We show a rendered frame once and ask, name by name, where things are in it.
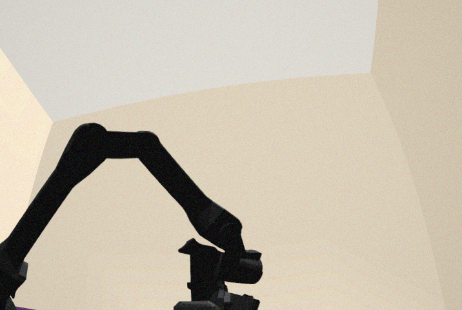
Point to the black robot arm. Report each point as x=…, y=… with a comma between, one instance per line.
x=90, y=145

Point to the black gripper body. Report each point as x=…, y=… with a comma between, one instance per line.
x=204, y=293

